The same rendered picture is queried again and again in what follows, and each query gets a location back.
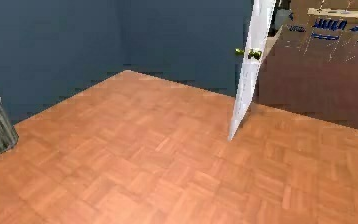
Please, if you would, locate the white room door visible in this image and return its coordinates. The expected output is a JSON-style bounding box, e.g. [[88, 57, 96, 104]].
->
[[227, 0, 277, 142]]

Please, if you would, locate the pale wooden table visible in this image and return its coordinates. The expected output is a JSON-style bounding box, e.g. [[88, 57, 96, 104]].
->
[[307, 7, 358, 20]]

